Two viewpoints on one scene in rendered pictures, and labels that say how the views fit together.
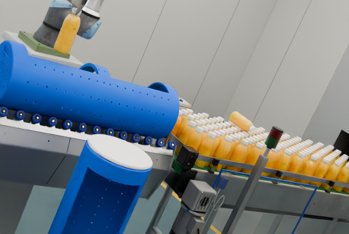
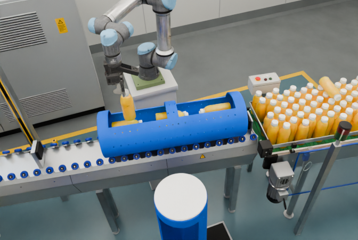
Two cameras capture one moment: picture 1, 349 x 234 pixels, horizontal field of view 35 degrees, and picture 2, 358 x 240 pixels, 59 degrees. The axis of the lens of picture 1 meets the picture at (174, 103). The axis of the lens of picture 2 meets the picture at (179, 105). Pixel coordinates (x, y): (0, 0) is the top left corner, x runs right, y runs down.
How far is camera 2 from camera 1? 1.62 m
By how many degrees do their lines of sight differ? 41
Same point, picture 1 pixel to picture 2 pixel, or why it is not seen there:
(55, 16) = (142, 60)
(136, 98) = (204, 125)
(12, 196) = not seen: hidden behind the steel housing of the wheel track
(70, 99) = (150, 145)
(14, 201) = not seen: hidden behind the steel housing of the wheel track
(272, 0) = not seen: outside the picture
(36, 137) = (141, 166)
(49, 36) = (145, 73)
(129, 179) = (184, 225)
